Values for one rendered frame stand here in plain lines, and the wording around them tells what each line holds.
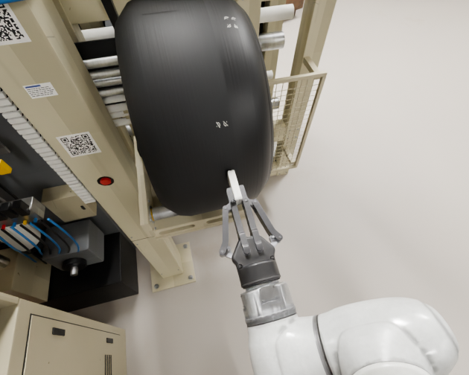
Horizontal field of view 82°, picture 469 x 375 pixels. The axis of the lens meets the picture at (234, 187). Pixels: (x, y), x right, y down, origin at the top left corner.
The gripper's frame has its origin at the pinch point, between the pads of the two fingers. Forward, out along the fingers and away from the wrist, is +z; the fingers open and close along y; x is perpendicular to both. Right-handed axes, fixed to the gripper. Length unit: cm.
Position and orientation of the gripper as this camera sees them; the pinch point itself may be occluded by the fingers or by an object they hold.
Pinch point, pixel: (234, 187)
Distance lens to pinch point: 57.2
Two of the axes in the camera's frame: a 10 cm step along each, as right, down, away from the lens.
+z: -2.5, -8.8, 4.0
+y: -9.7, 2.1, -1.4
